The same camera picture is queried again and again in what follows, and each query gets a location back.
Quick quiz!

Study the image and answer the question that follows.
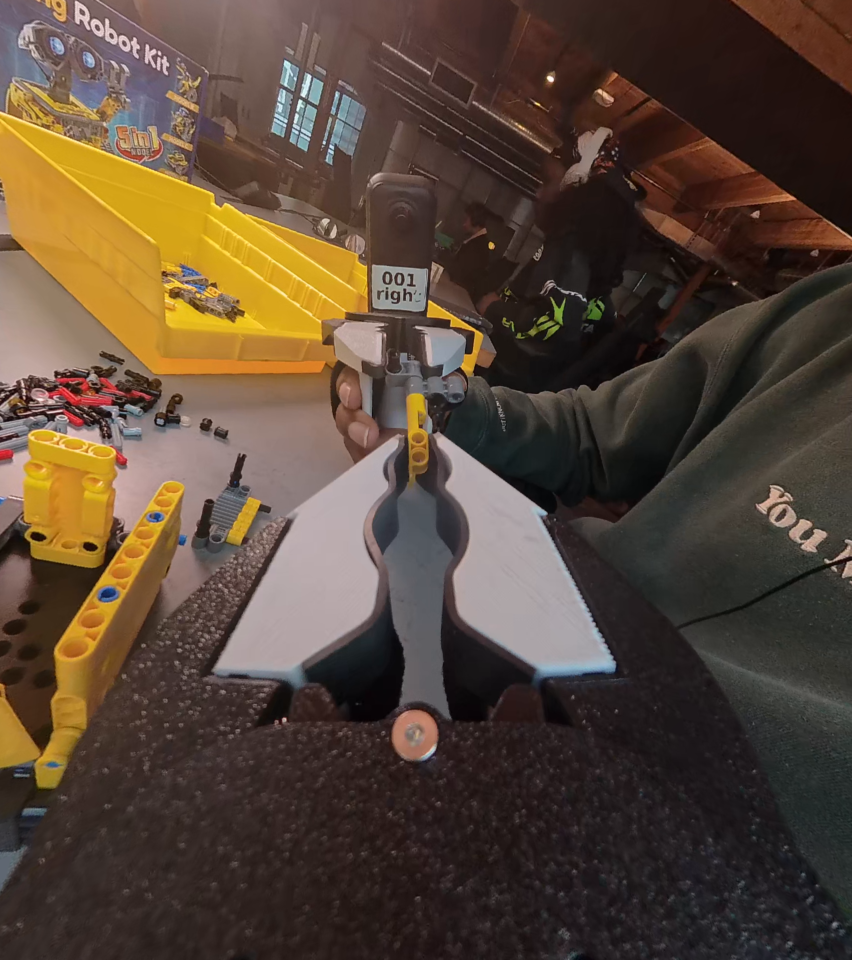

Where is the person's green sweatshirt torso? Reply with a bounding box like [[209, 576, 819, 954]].
[[568, 420, 852, 960]]

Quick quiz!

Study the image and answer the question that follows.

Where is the pile of small lego pins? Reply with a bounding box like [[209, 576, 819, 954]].
[[0, 363, 164, 470]]

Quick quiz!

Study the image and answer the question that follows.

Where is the grey grille yellow lego subassembly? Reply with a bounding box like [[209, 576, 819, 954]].
[[192, 452, 274, 558]]

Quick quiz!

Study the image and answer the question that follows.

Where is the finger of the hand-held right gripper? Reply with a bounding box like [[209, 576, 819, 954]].
[[418, 324, 469, 372], [332, 322, 391, 372]]

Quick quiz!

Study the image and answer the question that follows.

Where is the yellow grey lego arm assembly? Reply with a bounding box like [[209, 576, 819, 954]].
[[387, 351, 469, 490]]

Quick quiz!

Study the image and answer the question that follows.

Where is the paned window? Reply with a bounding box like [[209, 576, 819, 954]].
[[268, 58, 368, 160]]

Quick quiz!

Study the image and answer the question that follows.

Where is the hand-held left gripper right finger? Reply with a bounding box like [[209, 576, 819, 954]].
[[432, 433, 618, 685]]

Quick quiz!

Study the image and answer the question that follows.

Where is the person's right hand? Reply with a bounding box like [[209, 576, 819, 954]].
[[334, 372, 389, 464]]

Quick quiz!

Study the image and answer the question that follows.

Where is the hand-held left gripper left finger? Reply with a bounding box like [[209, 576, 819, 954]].
[[213, 433, 406, 687]]

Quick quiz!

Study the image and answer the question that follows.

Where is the yellow black lego robot build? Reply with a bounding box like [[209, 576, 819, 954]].
[[0, 427, 185, 834]]

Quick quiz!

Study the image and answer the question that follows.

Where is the blue robot kit box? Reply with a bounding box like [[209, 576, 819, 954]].
[[0, 0, 211, 198]]

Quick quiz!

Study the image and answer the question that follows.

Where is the heap of lego parts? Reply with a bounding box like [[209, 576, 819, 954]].
[[159, 262, 247, 322]]

